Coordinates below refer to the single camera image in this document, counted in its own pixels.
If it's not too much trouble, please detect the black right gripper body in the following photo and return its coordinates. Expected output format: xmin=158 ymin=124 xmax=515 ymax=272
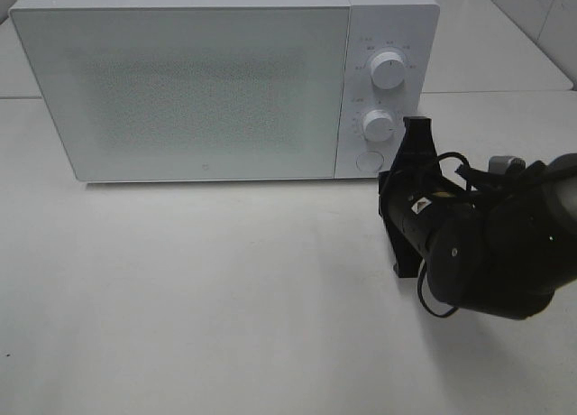
xmin=379 ymin=166 xmax=485 ymax=281

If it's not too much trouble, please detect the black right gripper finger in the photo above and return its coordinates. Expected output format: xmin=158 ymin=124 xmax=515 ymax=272
xmin=392 ymin=116 xmax=440 ymax=171

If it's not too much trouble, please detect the white round knob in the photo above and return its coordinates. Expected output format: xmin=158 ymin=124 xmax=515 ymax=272
xmin=368 ymin=49 xmax=407 ymax=90
xmin=362 ymin=110 xmax=395 ymax=143

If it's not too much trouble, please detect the white round door button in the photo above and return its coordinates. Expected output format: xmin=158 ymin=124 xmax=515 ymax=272
xmin=356 ymin=151 xmax=384 ymax=173

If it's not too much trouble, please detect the white microwave door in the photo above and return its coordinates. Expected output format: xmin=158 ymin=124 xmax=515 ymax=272
xmin=13 ymin=5 xmax=349 ymax=182

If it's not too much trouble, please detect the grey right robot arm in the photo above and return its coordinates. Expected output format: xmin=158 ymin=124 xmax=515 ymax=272
xmin=379 ymin=116 xmax=576 ymax=320

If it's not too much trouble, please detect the white microwave oven body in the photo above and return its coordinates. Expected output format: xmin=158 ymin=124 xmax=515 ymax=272
xmin=9 ymin=0 xmax=440 ymax=180

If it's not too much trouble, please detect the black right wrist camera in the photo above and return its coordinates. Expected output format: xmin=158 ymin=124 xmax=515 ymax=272
xmin=488 ymin=155 xmax=526 ymax=175

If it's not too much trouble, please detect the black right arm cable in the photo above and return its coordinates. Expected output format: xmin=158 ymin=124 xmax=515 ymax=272
xmin=417 ymin=152 xmax=549 ymax=319

